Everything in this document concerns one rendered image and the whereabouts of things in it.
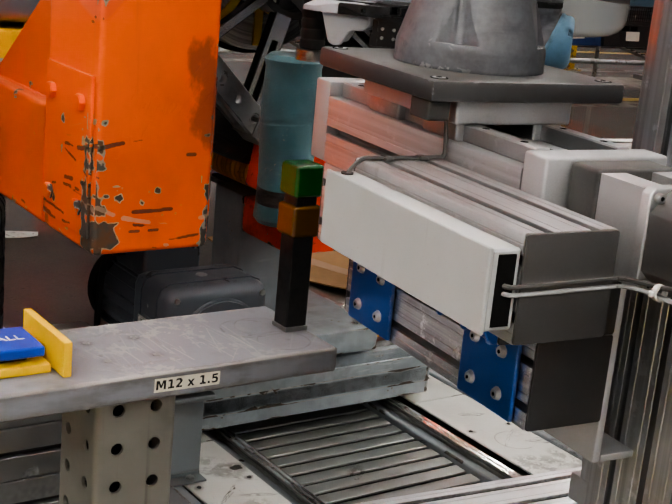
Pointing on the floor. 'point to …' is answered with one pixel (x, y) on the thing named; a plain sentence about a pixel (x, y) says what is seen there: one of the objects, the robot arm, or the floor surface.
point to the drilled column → (118, 453)
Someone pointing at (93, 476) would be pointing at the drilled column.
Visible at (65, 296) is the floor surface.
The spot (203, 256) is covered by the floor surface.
